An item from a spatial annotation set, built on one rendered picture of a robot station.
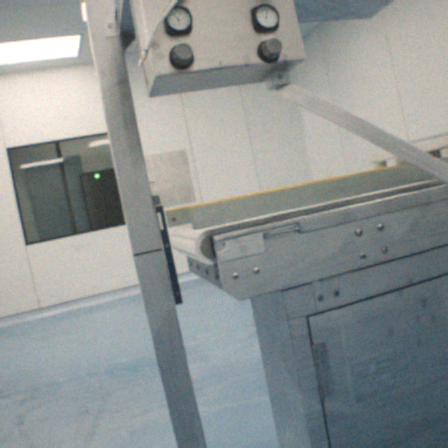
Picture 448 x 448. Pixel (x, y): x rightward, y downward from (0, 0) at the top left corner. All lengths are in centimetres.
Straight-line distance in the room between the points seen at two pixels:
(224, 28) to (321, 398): 59
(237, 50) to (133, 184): 38
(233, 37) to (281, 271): 34
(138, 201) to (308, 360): 44
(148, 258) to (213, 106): 536
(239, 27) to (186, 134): 536
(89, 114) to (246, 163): 214
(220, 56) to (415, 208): 39
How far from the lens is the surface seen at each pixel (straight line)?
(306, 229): 68
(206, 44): 64
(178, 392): 98
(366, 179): 73
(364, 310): 80
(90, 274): 567
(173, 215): 90
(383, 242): 75
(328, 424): 83
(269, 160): 637
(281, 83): 70
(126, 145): 92
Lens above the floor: 92
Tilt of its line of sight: 3 degrees down
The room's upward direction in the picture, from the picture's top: 11 degrees counter-clockwise
